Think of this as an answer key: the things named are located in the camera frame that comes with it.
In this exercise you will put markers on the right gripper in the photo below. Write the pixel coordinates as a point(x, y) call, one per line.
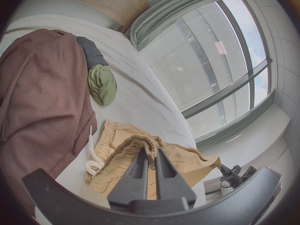
point(230, 178)

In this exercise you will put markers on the bed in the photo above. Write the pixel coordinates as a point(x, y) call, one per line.
point(140, 90)

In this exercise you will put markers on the beige shorts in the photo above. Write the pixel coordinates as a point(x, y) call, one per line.
point(121, 153)

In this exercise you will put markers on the blue-green curtain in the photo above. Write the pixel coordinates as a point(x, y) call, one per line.
point(164, 15)

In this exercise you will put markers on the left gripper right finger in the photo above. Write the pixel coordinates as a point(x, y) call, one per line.
point(171, 181)

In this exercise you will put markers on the brown garment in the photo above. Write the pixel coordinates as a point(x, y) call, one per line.
point(42, 90)

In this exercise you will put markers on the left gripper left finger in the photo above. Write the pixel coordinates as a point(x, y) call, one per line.
point(131, 184)

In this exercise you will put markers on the green garment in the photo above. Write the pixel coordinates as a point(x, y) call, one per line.
point(103, 85)

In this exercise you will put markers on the dark grey garment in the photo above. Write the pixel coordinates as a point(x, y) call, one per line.
point(92, 51)

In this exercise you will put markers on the window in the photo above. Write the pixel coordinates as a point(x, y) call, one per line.
point(199, 67)

